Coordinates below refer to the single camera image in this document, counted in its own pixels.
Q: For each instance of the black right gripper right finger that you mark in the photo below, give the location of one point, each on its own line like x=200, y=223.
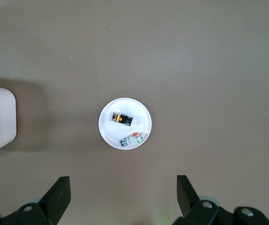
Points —
x=188, y=201

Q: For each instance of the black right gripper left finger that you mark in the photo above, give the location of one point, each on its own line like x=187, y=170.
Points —
x=54, y=201

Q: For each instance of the black and orange push-button switch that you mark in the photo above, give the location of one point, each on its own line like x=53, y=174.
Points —
x=122, y=118

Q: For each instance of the white lidded storage box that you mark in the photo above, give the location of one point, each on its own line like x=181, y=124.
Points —
x=2, y=117

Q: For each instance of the pale pink round plate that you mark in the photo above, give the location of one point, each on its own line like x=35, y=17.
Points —
x=115, y=136

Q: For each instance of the white and green push-button switch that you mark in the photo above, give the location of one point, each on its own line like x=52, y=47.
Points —
x=131, y=140

